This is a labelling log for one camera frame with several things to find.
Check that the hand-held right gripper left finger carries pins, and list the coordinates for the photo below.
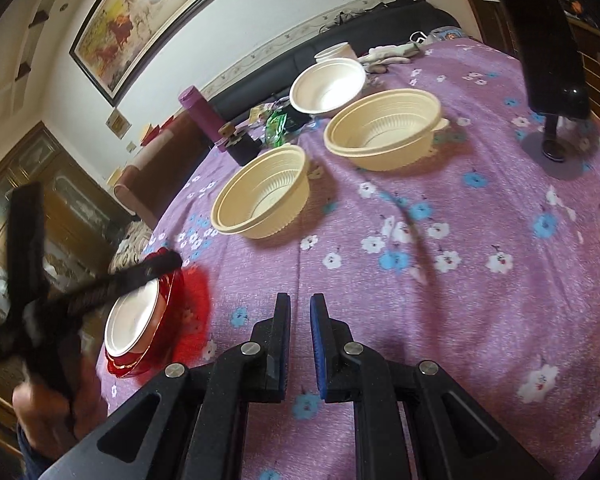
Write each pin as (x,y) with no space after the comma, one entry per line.
(280,355)

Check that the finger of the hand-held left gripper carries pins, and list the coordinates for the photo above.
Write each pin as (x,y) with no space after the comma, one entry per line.
(27,240)
(125,282)

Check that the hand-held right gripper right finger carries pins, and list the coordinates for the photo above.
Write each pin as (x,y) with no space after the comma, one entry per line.
(317,350)

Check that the white plastic bowl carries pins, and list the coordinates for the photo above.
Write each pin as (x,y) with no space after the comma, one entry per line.
(130,317)
(327,87)

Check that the red glass plate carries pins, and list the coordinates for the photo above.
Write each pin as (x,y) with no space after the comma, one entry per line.
(180,305)

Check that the cream ribbed plastic bowl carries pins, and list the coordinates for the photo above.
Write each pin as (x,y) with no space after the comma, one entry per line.
(385,130)
(260,195)

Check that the person's left forearm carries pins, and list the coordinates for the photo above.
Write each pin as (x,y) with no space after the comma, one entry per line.
(30,455)

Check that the person's left hand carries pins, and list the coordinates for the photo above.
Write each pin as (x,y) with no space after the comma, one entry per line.
(45,420)

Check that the patterned cushion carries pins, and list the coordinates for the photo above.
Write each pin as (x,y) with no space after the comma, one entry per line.
(130,247)

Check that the carved wooden cabinet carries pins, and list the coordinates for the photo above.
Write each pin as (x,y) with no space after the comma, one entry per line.
(70,195)

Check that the brown armchair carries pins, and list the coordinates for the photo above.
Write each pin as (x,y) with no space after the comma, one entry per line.
(165,175)

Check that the red box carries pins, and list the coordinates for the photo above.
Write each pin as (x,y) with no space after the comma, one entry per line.
(162,130)

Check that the dark box with brass top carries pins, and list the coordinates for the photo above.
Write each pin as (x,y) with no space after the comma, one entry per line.
(242,147)

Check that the purple thermos bottle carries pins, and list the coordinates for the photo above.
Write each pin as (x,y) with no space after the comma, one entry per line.
(200,115)

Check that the green snack packet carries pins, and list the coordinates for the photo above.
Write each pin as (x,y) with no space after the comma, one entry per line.
(277,127)

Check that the framed horse painting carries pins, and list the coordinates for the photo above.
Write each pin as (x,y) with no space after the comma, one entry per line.
(145,20)

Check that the black sofa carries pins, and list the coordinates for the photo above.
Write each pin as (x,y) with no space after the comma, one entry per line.
(280,67)

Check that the white plastic jar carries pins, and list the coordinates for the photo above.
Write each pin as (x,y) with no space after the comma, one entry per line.
(336,51)

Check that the white gloves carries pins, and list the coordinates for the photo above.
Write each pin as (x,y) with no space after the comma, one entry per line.
(387,57)

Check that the grey phone stand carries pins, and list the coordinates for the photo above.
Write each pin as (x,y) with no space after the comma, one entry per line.
(555,160)

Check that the dark clothes pile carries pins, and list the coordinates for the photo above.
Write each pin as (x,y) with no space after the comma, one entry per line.
(375,10)

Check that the brown wooden shelf unit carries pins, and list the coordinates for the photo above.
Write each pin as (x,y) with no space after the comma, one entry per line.
(495,15)

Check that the black phone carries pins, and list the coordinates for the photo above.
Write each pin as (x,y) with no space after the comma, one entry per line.
(540,35)

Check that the small yellow wall picture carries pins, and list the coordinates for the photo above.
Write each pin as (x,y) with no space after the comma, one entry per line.
(118,124)

